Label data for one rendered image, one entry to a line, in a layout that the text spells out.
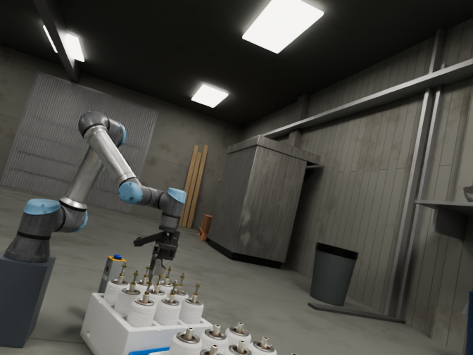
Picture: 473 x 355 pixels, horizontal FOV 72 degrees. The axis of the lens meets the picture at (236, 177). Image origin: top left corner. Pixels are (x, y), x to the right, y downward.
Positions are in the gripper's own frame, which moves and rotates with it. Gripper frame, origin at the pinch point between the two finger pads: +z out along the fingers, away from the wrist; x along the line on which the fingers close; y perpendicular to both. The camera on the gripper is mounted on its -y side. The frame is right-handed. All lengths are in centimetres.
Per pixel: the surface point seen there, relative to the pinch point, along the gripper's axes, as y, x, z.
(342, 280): 171, 200, 8
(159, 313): 7.0, 3.5, 13.5
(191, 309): 19.0, 9.7, 11.2
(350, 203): 211, 304, -84
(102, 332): -12.5, 4.4, 24.9
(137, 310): -0.6, -4.5, 11.3
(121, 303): -8.5, 5.0, 13.1
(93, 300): -21.7, 16.4, 18.1
